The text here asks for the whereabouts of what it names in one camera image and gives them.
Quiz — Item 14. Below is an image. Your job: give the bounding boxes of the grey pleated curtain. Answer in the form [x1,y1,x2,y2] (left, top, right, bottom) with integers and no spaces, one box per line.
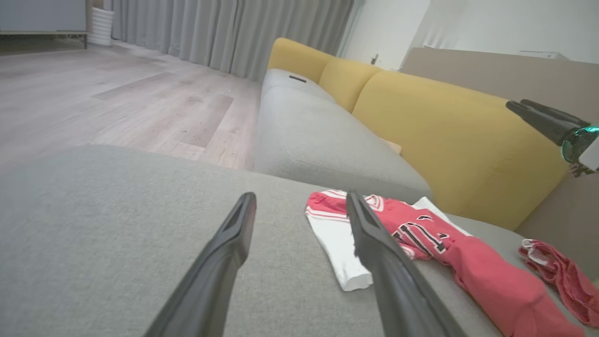
[111,0,354,82]

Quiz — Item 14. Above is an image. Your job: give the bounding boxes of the red T-shirt with white sleeves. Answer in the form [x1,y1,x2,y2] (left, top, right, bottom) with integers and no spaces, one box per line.
[305,190,585,337]

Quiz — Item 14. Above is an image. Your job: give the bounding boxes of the red shorts with white stripes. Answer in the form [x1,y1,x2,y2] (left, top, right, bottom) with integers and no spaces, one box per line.
[519,239,599,328]

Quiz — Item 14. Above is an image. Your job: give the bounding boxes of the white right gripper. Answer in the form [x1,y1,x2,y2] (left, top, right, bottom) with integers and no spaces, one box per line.
[505,99,599,178]

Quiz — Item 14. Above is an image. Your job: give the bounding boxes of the yellow sofa back cushion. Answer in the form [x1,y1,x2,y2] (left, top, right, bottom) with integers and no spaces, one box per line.
[352,70,570,231]
[268,37,336,85]
[320,57,383,114]

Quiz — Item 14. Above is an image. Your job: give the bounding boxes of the grey wood-framed cabinet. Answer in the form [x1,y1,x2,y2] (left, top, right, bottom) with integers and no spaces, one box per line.
[0,0,93,49]

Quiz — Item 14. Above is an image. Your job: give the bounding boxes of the grey sofa seat cushion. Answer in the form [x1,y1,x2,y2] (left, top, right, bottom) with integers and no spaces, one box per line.
[254,69,432,204]

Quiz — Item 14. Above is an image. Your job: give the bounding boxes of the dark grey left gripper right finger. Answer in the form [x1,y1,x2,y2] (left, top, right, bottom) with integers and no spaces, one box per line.
[345,191,468,337]

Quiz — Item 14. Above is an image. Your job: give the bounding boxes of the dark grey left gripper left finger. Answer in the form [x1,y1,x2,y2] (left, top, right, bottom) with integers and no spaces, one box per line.
[143,192,257,337]

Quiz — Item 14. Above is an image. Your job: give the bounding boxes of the grey sofa ottoman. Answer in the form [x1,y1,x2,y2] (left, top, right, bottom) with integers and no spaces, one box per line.
[0,144,599,337]

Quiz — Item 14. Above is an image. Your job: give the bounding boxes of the beige sofa backboard panel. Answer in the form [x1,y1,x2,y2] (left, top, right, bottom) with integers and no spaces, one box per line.
[402,47,599,281]

